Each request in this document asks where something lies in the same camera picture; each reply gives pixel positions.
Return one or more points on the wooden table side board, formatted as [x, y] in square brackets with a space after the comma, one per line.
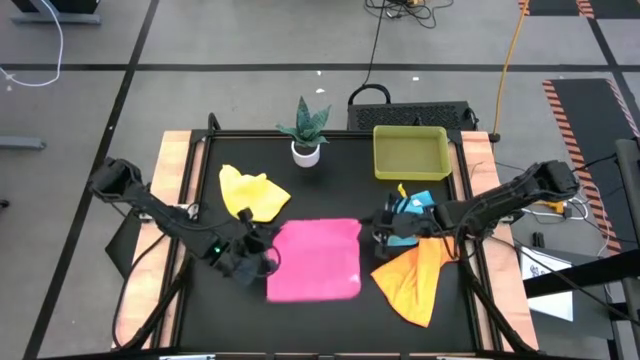
[170, 150]
[477, 150]

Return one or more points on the orange microfiber towel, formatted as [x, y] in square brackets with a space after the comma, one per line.
[410, 285]

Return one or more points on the yellow tape tag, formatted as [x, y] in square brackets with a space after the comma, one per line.
[402, 190]

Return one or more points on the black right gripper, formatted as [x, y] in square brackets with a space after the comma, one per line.
[407, 222]

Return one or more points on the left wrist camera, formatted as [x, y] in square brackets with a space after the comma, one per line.
[245, 215]

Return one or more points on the yellow power plug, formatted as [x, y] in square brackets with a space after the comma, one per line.
[556, 204]

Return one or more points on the pink microfiber towel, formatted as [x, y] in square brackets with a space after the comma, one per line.
[315, 260]

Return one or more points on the small black floor object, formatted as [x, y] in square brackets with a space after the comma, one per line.
[538, 240]

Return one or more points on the black aluminium table frame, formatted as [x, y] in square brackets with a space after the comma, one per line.
[250, 134]

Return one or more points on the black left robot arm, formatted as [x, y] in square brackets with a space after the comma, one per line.
[160, 212]

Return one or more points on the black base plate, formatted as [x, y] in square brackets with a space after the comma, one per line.
[122, 250]

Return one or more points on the yellow microfiber towel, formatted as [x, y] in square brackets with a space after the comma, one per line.
[250, 195]

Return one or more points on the green translucent plastic tray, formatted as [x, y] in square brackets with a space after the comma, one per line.
[410, 155]

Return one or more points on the black metal bar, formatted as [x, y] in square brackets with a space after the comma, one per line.
[590, 272]

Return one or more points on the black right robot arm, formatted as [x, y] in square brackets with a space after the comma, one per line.
[500, 200]

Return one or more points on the grey desk foot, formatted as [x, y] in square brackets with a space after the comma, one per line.
[20, 143]

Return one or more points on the grey desk base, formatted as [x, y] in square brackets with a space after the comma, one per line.
[55, 19]

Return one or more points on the black mat striped edge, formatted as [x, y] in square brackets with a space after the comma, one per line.
[595, 125]
[552, 6]

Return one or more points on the snake plant in white pot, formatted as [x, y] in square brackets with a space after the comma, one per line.
[306, 157]

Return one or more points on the blue microfiber towel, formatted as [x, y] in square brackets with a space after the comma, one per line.
[417, 202]

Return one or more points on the white paper sheet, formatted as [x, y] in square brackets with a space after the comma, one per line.
[550, 305]

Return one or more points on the black upright post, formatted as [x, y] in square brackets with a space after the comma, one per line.
[629, 200]

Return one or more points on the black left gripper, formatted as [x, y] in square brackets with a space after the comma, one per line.
[250, 255]

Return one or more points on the black perforated computer case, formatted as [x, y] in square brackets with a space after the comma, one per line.
[410, 117]

